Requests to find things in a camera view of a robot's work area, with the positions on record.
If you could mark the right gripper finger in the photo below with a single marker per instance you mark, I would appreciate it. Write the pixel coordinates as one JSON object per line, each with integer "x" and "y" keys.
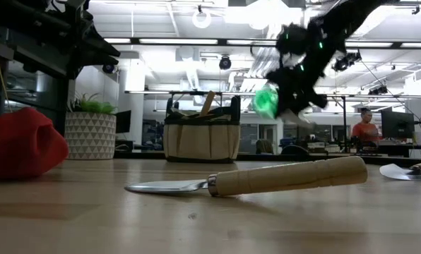
{"x": 287, "y": 98}
{"x": 313, "y": 100}

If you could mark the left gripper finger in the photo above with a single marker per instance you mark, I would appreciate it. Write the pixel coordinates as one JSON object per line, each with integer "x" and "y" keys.
{"x": 95, "y": 44}
{"x": 90, "y": 63}

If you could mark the green spray bottle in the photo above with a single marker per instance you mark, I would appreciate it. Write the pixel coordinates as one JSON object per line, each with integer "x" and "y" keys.
{"x": 265, "y": 102}

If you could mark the beige green-trimmed gardening bag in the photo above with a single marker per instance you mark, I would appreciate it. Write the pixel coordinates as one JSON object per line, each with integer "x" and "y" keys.
{"x": 200, "y": 141}

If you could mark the red gardening glove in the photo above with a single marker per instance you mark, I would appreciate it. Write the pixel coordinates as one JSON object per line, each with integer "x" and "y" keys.
{"x": 19, "y": 144}

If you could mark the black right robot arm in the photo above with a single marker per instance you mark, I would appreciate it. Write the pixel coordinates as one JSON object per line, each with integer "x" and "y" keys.
{"x": 348, "y": 17}

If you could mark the black round ceiling fixture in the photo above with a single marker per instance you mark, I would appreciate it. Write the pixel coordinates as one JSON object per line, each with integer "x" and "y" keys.
{"x": 225, "y": 63}
{"x": 108, "y": 69}

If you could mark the black chair back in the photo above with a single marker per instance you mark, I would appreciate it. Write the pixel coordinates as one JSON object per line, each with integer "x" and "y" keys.
{"x": 295, "y": 151}

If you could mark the tan chair back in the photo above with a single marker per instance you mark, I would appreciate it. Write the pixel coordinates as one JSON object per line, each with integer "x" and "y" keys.
{"x": 264, "y": 146}

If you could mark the person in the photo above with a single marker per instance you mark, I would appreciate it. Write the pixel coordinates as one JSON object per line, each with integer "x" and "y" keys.
{"x": 366, "y": 131}

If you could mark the dark background cabinet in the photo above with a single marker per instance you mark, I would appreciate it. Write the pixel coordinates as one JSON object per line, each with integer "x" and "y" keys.
{"x": 37, "y": 95}

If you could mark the black ceiling spotlight cluster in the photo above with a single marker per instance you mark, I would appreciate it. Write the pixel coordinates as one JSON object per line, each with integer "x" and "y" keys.
{"x": 379, "y": 91}

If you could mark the small black monitor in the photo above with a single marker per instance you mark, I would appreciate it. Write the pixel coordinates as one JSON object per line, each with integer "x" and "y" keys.
{"x": 123, "y": 121}

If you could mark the succulent in white patterned pot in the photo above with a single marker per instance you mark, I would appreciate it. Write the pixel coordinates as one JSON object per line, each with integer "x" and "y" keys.
{"x": 90, "y": 137}

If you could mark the long ceiling light bar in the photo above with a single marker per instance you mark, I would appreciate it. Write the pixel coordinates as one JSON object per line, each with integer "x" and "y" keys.
{"x": 223, "y": 42}

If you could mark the large black monitor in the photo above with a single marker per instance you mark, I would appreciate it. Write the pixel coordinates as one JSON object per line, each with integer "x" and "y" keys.
{"x": 397, "y": 123}

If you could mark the black background desk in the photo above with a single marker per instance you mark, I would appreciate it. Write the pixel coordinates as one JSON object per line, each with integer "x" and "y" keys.
{"x": 401, "y": 150}

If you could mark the round white ceiling lamp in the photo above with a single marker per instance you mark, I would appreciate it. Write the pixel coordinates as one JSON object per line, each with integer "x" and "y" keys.
{"x": 201, "y": 26}

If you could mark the black background rig frame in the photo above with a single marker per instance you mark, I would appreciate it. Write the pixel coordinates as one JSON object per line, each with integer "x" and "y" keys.
{"x": 196, "y": 93}

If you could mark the black aluminium table frame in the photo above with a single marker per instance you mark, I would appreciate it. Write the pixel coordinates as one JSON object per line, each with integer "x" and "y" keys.
{"x": 147, "y": 155}

